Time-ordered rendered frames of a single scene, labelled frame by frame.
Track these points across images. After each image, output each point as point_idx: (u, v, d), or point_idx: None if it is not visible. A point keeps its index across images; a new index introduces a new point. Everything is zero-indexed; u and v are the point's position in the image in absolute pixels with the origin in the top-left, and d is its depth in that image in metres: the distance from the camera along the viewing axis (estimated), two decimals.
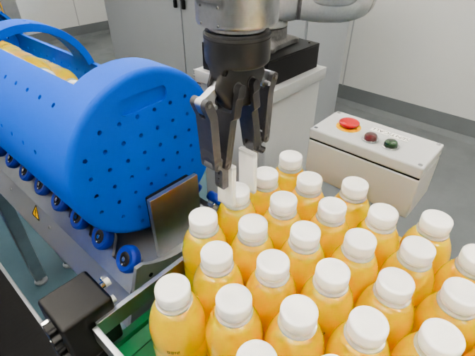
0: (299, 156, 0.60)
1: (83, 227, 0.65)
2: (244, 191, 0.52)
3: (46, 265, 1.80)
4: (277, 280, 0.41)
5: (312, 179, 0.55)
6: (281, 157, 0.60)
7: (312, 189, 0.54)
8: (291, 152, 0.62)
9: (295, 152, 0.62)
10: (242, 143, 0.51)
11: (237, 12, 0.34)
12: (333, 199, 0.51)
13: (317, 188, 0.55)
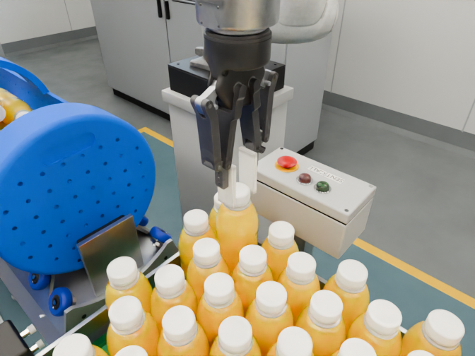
0: None
1: None
2: None
3: None
4: (181, 340, 0.42)
5: (238, 191, 0.52)
6: (215, 198, 0.61)
7: (237, 202, 0.51)
8: None
9: None
10: (242, 143, 0.51)
11: (238, 12, 0.34)
12: (255, 248, 0.52)
13: (242, 201, 0.51)
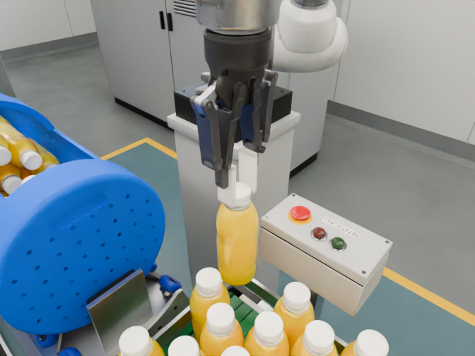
0: (246, 191, 0.52)
1: None
2: None
3: None
4: None
5: None
6: None
7: (23, 183, 0.63)
8: (238, 186, 0.53)
9: (242, 186, 0.53)
10: (242, 143, 0.51)
11: (238, 12, 0.34)
12: (271, 316, 0.50)
13: (27, 180, 0.63)
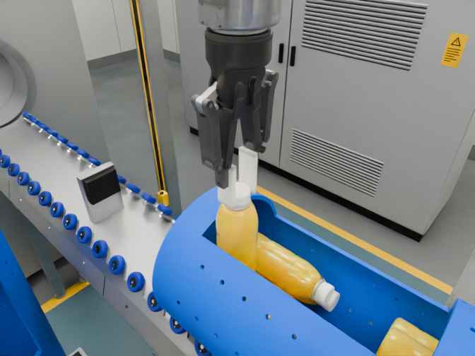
0: (246, 191, 0.52)
1: None
2: None
3: None
4: None
5: None
6: None
7: None
8: (238, 186, 0.53)
9: (242, 186, 0.53)
10: (242, 143, 0.51)
11: (239, 11, 0.34)
12: None
13: None
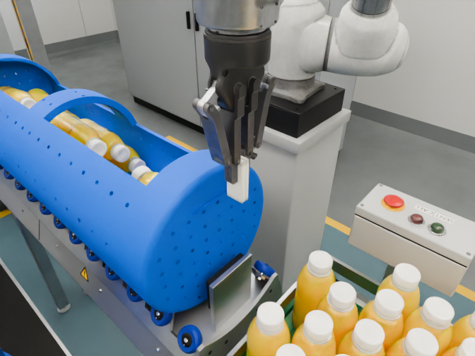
0: None
1: (140, 300, 0.68)
2: None
3: (68, 292, 1.83)
4: None
5: (139, 172, 0.69)
6: (22, 104, 0.94)
7: (135, 173, 0.67)
8: (32, 103, 0.96)
9: (34, 104, 0.97)
10: (240, 158, 0.48)
11: None
12: (390, 292, 0.54)
13: (138, 170, 0.68)
